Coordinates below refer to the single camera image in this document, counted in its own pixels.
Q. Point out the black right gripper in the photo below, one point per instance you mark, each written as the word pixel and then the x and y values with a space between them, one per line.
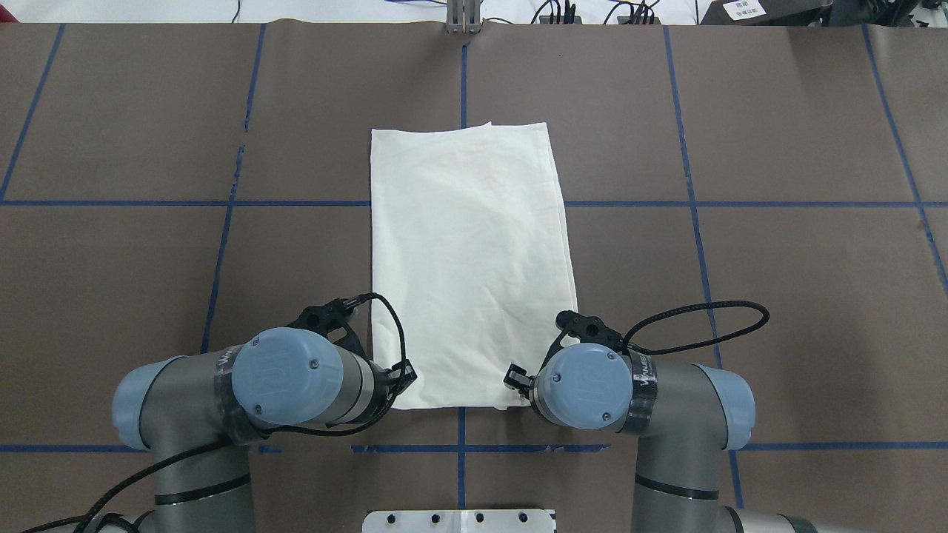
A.
pixel 516 378

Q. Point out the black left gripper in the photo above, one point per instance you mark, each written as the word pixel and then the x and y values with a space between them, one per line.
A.
pixel 401 377

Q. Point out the cream cat print shirt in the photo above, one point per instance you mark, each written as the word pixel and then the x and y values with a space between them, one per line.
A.
pixel 470 246

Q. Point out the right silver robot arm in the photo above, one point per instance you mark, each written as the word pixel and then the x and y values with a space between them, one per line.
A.
pixel 684 416

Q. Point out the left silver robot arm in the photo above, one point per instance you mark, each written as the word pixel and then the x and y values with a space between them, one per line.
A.
pixel 198 416

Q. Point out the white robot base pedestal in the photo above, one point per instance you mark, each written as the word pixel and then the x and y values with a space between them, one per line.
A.
pixel 462 520

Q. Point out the aluminium frame post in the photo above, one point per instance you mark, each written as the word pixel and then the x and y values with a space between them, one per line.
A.
pixel 463 16

